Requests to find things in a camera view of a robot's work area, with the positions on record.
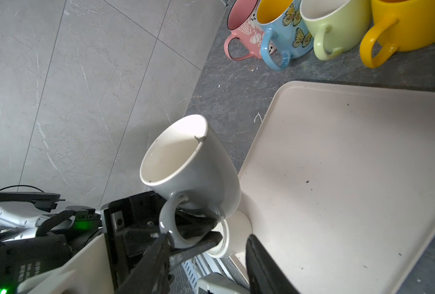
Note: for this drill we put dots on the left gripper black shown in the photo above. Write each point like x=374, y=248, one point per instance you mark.
x=141, y=213

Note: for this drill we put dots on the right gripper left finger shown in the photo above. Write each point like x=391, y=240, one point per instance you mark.
x=143, y=260

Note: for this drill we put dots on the grey mug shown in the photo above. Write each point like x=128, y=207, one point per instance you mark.
x=188, y=166

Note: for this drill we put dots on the white mug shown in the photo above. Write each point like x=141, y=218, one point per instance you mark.
x=235, y=231

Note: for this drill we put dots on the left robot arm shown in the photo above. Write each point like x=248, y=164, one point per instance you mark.
x=50, y=246

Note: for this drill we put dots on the blue butterfly mug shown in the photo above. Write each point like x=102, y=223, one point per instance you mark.
x=286, y=35

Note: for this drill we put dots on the yellow mug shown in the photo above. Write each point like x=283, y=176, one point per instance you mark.
x=397, y=26

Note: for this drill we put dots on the grey camera box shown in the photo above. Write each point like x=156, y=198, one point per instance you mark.
x=215, y=283

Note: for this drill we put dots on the light green mug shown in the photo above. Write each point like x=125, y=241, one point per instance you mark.
x=336, y=25

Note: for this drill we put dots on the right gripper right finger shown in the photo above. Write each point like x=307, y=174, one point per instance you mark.
x=265, y=277

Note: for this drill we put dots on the pink patterned mug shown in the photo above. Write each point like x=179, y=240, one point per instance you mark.
x=243, y=26

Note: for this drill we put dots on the beige plastic tray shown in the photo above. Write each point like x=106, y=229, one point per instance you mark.
x=339, y=185

